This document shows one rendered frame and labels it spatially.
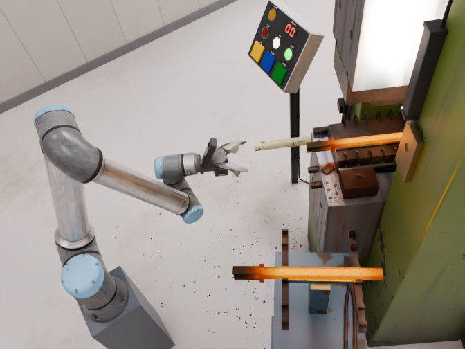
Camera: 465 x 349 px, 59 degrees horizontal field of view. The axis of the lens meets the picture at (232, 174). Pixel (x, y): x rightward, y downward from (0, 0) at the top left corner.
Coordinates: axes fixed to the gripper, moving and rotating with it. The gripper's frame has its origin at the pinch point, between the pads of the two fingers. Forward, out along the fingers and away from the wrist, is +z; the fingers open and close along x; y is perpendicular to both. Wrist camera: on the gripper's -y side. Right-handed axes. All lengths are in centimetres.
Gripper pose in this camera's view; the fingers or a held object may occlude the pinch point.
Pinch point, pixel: (248, 154)
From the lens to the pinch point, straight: 156.4
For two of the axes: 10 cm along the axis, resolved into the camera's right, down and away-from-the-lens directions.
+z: 9.9, -1.1, -0.7
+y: 1.2, 6.1, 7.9
